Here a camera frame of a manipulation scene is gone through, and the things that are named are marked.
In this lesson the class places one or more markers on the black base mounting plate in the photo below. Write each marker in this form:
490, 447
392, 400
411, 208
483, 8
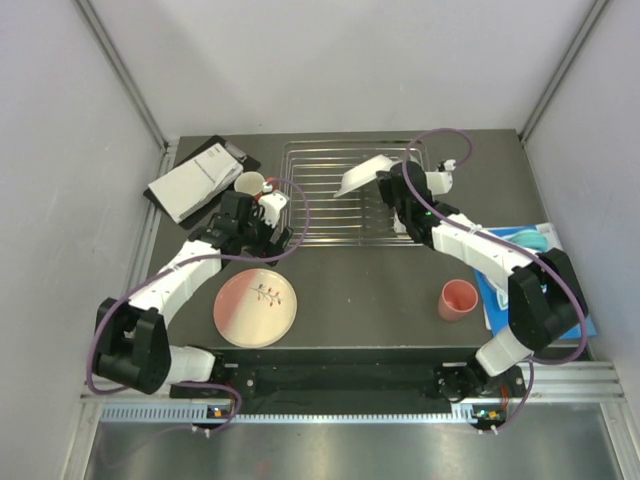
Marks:
355, 380

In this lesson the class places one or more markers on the teal cat-ear headphones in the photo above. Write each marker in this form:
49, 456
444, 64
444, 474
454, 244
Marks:
530, 239

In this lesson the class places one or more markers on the orange white bowl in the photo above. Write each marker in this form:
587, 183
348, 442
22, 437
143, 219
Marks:
398, 226

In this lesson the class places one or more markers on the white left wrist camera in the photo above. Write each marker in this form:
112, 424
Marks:
273, 202

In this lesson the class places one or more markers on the pink cream plate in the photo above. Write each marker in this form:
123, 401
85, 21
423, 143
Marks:
255, 308

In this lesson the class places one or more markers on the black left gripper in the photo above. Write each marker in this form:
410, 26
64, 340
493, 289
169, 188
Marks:
267, 247

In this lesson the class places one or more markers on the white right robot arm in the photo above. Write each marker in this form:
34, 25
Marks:
545, 299

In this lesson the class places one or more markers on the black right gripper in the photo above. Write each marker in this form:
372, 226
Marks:
386, 185

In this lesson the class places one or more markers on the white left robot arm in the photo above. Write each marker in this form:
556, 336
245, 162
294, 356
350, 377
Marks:
131, 346

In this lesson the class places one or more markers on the metal wire dish rack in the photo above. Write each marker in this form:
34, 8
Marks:
358, 218

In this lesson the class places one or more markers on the white paper booklet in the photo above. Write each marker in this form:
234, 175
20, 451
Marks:
191, 185

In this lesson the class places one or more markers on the blue folder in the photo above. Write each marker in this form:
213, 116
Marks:
495, 302

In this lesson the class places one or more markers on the orange mug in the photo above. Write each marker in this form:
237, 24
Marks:
254, 184

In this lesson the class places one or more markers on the aluminium frame rail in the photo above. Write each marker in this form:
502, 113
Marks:
94, 23

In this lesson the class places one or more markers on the white blue-rimmed plate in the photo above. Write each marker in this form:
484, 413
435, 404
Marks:
363, 174

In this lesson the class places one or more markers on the pink cup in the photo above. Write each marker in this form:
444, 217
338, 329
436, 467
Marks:
457, 299

